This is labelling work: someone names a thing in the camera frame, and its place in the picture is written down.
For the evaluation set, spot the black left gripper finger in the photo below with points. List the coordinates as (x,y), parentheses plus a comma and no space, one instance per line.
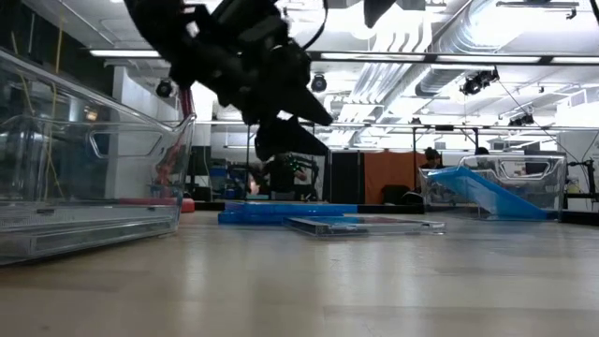
(304,105)
(281,138)

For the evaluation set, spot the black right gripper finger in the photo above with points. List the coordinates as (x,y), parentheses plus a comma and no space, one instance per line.
(376,9)

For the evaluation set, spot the clear plastic bin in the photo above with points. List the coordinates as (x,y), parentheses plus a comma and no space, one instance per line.
(140,178)
(538,178)

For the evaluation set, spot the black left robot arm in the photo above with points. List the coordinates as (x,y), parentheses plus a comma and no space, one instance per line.
(150,28)

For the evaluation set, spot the black ceiling spotlight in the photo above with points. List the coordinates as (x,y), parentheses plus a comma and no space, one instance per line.
(318,83)
(521,121)
(477,82)
(164,88)

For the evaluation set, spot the person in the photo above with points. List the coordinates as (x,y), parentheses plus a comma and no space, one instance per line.
(281,178)
(482,150)
(431,158)

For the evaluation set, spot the black partition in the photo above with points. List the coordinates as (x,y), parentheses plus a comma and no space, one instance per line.
(346,173)

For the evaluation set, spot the black monitor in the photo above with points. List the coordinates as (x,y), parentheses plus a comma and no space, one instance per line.
(201,164)

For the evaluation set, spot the orange partition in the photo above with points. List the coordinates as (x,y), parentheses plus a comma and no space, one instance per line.
(393,168)

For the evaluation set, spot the black chair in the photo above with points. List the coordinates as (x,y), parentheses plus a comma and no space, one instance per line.
(395,194)

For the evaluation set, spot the black equipment stand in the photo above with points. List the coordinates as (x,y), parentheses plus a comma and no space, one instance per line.
(590,178)

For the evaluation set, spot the black workstation frame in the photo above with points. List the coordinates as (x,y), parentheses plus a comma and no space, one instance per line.
(248,140)
(444,127)

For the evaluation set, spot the silver ceiling duct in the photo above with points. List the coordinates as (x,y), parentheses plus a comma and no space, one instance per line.
(440,75)

